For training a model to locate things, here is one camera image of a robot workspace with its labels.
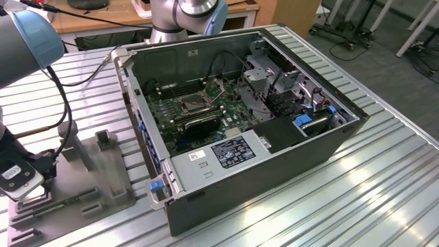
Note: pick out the CPU with silver lid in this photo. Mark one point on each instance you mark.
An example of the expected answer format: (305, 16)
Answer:
(33, 199)

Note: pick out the black RAM slot bank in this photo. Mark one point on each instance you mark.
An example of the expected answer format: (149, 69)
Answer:
(181, 90)

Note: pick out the CPU socket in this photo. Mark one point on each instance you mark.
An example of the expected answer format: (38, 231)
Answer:
(193, 104)

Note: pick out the grey parts rack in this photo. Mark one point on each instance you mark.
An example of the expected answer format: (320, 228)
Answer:
(68, 185)

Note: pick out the green RAM stick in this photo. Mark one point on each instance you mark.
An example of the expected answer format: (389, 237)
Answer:
(61, 203)

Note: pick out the blue case latch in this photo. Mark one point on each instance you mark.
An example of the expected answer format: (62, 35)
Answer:
(154, 185)

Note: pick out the silver power supply unit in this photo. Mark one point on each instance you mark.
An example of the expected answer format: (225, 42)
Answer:
(192, 172)

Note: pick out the wooden desk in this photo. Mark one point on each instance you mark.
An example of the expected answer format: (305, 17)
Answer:
(85, 27)

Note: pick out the black graphics card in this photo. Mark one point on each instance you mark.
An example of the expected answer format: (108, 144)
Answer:
(201, 126)

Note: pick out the black monitor stand base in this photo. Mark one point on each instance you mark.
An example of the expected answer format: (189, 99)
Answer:
(86, 3)

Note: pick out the small silver heatsink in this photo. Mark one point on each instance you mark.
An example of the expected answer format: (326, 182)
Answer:
(232, 132)

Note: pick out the green motherboard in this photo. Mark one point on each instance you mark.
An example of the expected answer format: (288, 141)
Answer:
(236, 113)

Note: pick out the black open PC case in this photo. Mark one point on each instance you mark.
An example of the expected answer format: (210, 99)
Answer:
(256, 195)

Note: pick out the silver drive cage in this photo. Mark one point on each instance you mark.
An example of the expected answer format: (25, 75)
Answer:
(254, 74)

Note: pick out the black plastic shroud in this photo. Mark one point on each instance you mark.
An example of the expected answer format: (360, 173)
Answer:
(277, 133)

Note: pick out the hard disk in blue carrier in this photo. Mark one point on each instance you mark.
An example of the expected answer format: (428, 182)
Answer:
(301, 120)

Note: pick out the small blue clip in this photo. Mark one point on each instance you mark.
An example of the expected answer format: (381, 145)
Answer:
(330, 109)

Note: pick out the wooden side panel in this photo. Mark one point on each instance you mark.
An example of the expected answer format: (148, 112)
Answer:
(288, 13)

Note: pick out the black wheeled stand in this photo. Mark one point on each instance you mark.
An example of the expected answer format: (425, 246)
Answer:
(356, 38)

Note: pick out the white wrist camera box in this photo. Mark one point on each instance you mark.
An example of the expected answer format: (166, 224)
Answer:
(17, 180)

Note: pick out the white table frame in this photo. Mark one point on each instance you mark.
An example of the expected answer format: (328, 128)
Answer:
(408, 38)

